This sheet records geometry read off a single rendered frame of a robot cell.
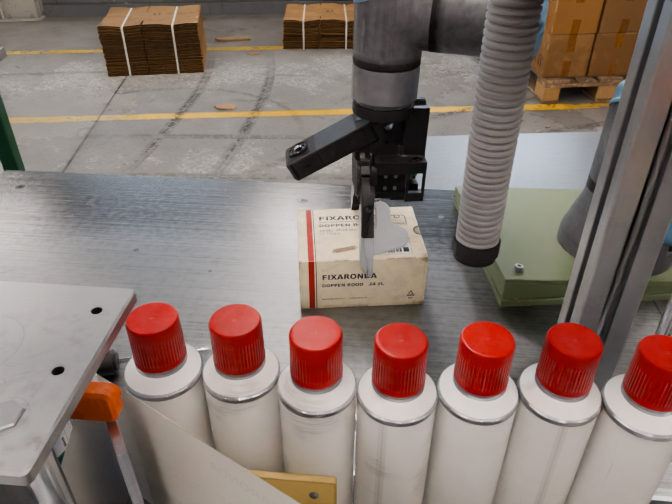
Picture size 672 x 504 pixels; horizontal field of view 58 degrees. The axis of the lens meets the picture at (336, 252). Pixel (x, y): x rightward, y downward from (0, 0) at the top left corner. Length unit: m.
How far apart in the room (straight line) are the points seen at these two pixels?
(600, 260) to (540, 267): 0.32
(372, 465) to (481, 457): 0.07
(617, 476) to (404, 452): 0.14
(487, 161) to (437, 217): 0.58
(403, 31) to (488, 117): 0.27
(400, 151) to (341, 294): 0.19
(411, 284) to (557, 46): 3.17
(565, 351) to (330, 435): 0.15
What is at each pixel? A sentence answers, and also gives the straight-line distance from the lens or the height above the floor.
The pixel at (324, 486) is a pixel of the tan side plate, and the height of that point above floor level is 0.98.
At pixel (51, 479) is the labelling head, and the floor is 1.10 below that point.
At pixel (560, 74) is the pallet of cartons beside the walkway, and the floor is 0.16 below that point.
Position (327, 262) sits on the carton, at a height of 0.90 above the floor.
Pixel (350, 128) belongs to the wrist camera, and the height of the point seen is 1.05.
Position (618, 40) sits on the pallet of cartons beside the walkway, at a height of 0.35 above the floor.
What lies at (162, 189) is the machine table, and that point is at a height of 0.83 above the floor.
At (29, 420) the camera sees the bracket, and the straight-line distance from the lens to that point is 0.27.
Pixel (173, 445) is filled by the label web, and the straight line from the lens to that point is 0.38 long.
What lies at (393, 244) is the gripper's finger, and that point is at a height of 0.93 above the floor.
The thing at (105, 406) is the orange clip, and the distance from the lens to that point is 0.35.
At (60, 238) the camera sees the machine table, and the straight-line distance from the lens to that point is 1.00.
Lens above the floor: 1.33
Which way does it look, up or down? 35 degrees down
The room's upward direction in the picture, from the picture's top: straight up
